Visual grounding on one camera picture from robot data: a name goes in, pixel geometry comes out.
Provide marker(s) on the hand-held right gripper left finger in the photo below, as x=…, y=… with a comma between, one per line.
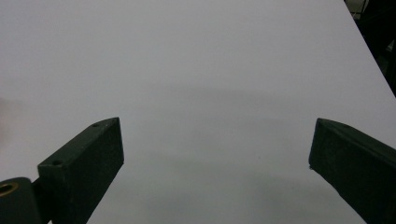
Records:
x=82, y=168

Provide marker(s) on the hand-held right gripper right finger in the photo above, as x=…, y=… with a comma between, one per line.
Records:
x=355, y=168

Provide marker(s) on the dark metal stand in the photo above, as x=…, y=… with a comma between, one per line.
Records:
x=378, y=34

